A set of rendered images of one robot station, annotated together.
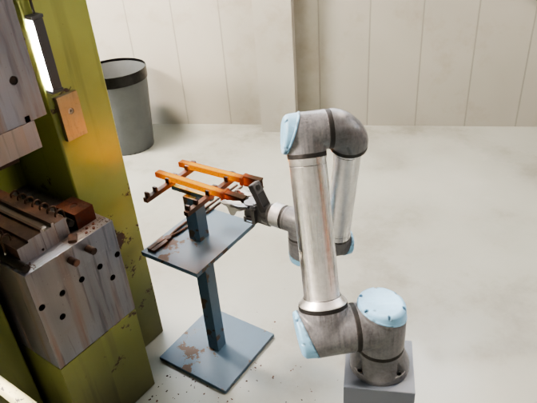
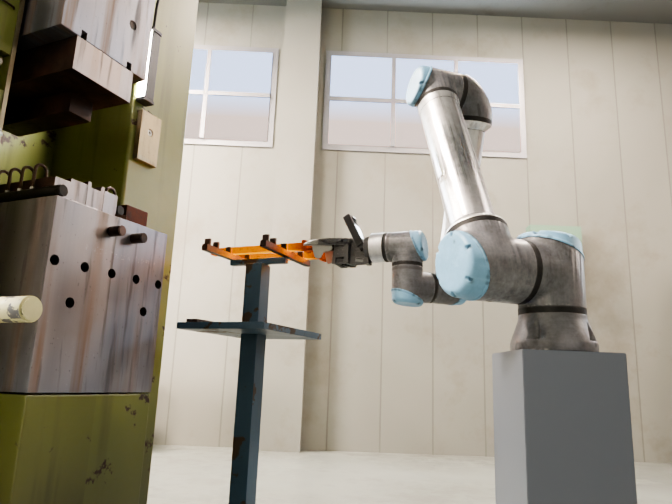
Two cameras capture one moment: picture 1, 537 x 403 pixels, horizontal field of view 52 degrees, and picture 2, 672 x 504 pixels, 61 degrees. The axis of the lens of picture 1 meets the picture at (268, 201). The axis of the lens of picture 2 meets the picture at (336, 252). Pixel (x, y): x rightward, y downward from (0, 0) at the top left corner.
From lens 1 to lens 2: 1.58 m
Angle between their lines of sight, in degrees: 46
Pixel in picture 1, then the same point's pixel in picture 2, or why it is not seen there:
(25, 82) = (141, 38)
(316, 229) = (462, 144)
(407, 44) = (418, 359)
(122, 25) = not seen: hidden behind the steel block
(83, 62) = (173, 109)
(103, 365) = (80, 454)
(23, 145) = (115, 82)
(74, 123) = (148, 146)
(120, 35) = not seen: hidden behind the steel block
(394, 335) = (577, 263)
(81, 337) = (75, 365)
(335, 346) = (509, 258)
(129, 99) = not seen: hidden behind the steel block
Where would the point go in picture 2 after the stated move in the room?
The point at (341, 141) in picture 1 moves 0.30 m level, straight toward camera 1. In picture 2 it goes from (473, 92) to (514, 28)
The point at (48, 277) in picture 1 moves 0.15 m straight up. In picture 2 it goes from (80, 227) to (88, 168)
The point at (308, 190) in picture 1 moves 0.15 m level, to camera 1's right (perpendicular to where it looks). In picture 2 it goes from (449, 113) to (501, 121)
